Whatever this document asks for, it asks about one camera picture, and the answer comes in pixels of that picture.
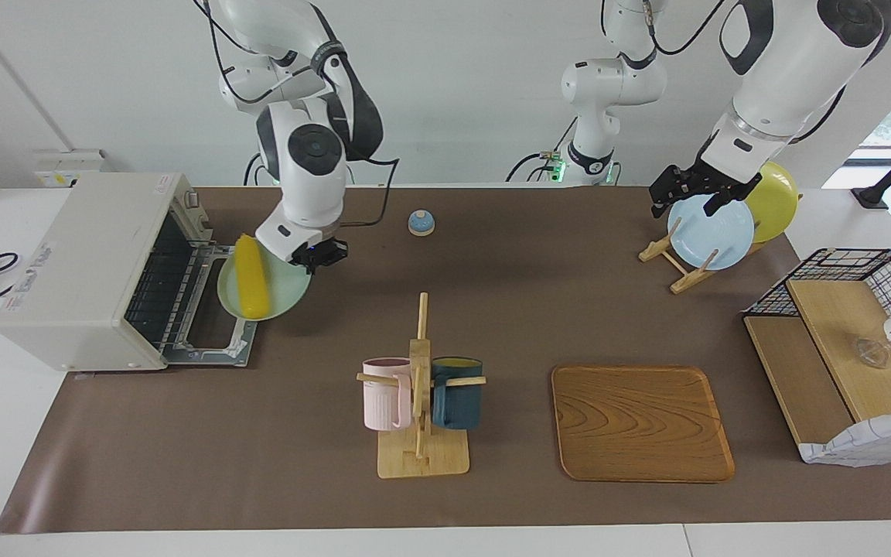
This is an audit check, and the wooden shelf with wire basket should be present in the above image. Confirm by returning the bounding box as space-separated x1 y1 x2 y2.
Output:
742 248 891 465

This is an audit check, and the dark blue mug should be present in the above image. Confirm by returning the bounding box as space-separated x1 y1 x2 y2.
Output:
430 357 484 430

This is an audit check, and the white toaster oven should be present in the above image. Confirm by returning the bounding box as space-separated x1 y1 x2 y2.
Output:
0 172 214 372

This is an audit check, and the yellow corn cob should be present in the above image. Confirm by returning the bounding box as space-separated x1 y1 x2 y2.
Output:
234 234 270 317

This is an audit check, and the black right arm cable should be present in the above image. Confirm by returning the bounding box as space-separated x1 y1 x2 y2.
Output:
337 155 400 229

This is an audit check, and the clear glass object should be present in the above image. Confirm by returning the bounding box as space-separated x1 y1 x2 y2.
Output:
852 334 891 369

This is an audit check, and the toaster oven glass door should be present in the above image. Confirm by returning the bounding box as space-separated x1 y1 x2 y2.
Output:
163 244 258 366

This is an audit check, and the wooden plate rack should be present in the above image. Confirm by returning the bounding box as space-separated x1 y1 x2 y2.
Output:
639 193 802 295

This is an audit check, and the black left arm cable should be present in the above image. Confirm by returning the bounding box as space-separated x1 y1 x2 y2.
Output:
604 0 725 53

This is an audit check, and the white checked cloth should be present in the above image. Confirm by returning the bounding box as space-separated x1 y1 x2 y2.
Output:
798 408 891 467

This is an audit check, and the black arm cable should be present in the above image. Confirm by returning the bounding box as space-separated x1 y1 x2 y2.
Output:
337 155 400 229
604 0 725 53

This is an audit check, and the brown wooden tray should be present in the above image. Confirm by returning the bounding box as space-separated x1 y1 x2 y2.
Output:
551 364 736 484

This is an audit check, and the white wall socket box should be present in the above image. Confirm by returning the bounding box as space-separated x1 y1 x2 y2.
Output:
34 149 114 189

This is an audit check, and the pale green plate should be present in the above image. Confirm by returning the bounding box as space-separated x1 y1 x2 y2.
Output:
217 246 312 320

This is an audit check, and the brown table mat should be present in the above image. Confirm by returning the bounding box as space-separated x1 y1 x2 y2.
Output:
0 186 891 535

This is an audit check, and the wooden mug tree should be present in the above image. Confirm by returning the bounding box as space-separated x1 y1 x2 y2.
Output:
357 292 486 479

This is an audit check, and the pink mug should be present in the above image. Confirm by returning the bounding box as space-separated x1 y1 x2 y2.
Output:
362 357 414 431

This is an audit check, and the yellow plate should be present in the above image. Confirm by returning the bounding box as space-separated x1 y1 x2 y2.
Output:
743 160 800 243

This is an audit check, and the light blue plate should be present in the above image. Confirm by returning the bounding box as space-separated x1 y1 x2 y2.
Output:
667 193 756 271

